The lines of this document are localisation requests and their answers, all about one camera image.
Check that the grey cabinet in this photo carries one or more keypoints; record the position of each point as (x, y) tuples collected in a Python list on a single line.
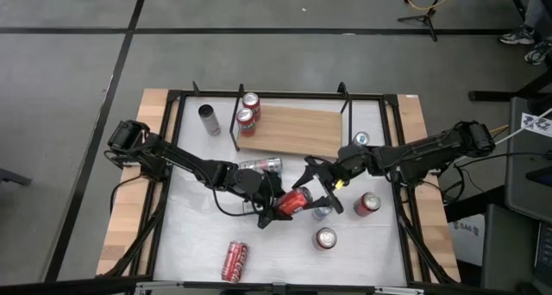
[(524, 178)]

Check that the white glossy table mat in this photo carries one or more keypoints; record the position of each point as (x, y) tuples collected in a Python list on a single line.
[(194, 243)]

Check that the white printed label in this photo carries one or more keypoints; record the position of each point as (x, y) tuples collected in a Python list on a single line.
[(535, 123)]

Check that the yellow power plug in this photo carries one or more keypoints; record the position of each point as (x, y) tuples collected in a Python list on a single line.
[(500, 129)]

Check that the red Coca-Cola can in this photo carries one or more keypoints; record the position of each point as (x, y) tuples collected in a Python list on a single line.
[(234, 261)]

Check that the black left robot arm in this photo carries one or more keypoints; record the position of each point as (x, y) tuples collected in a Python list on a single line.
[(181, 159)]

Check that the black tripod stand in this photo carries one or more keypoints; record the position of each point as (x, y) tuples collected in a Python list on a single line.
[(427, 19)]

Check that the red Fanta strawberry can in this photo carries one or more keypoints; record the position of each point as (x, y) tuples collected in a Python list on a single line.
[(246, 122), (295, 200), (251, 100)]

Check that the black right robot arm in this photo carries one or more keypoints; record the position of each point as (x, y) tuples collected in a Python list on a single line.
[(431, 150)]

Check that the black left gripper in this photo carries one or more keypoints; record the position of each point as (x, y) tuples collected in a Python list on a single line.
[(261, 189)]

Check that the light blue Red Bull can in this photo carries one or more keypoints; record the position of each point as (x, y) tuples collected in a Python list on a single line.
[(321, 213), (361, 138)]

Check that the black desk leg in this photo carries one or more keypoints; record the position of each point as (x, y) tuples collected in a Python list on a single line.
[(496, 96)]

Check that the red and black soda can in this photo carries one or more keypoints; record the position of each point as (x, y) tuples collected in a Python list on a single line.
[(325, 239), (366, 204)]

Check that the person's shoe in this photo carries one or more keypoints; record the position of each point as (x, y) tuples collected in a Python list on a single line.
[(517, 36), (537, 53)]

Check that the black stand foot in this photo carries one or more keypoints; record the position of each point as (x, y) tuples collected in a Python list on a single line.
[(13, 176)]

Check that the wooden shelf with black frame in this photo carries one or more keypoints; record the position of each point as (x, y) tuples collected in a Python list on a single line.
[(297, 131)]

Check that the black aluminium table frame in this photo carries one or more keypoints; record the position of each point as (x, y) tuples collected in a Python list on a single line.
[(310, 95)]

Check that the white printed box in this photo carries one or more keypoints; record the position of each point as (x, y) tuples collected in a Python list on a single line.
[(466, 243)]

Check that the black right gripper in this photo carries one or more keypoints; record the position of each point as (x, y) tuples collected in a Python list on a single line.
[(353, 162)]

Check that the person's leg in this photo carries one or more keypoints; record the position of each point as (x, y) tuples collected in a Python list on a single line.
[(537, 6)]

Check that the dark cabinet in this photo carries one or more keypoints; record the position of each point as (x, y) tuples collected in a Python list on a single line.
[(509, 252)]

